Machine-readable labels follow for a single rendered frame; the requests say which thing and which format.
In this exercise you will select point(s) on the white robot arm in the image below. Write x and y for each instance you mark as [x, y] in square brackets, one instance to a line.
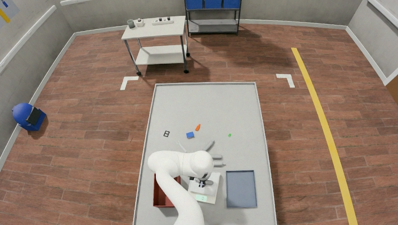
[170, 164]

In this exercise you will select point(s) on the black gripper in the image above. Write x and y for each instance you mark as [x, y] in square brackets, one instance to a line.
[202, 183]

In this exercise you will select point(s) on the red open box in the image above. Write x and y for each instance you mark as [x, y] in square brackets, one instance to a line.
[160, 199]

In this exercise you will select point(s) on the blue rectangular block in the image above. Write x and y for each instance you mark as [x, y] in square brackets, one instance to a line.
[190, 134]

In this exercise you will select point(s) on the white digital scale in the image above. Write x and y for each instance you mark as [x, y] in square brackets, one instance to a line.
[208, 193]

